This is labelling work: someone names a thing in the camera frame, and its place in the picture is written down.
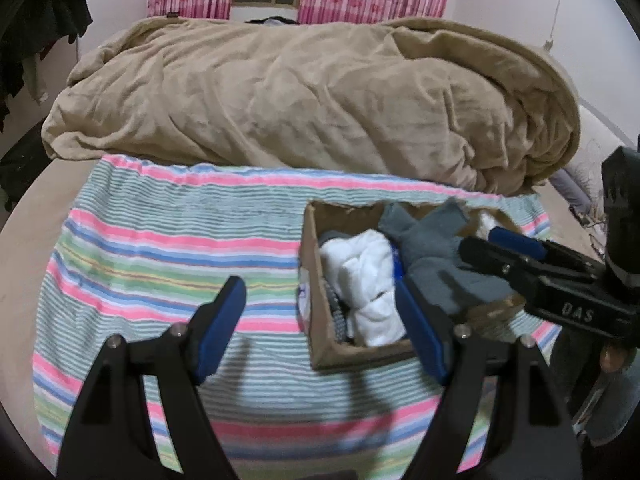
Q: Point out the striped pastel cloth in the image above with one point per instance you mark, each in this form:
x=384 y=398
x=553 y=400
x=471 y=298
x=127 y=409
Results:
x=175 y=240

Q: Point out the pile of black clothes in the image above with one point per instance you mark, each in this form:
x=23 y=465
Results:
x=40 y=15

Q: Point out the person's right hand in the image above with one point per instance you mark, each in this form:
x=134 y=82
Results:
x=612 y=358

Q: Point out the cardboard box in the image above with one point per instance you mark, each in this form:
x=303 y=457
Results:
x=350 y=355

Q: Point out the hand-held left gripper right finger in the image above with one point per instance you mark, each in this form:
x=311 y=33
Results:
x=422 y=330

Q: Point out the white floral pillow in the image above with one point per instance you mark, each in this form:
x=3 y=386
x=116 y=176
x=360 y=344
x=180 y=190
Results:
x=600 y=145

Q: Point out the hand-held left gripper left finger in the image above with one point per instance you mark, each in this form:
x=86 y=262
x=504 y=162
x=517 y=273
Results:
x=220 y=325

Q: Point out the beige fleece blanket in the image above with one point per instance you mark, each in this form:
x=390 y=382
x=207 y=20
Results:
x=300 y=100

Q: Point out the white cloth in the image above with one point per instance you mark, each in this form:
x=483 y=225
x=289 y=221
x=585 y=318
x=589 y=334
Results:
x=365 y=270

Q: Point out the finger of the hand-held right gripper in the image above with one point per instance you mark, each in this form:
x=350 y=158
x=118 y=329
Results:
x=517 y=243
x=495 y=260

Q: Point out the dark clothing by window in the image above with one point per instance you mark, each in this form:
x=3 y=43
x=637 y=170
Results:
x=272 y=21

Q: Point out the grey striped fabric item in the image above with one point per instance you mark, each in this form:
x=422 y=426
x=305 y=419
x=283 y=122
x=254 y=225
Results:
x=339 y=315

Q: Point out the grey pillow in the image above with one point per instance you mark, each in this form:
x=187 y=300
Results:
x=572 y=190

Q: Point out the grey hanging garment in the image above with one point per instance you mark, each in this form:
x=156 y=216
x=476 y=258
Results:
x=34 y=77

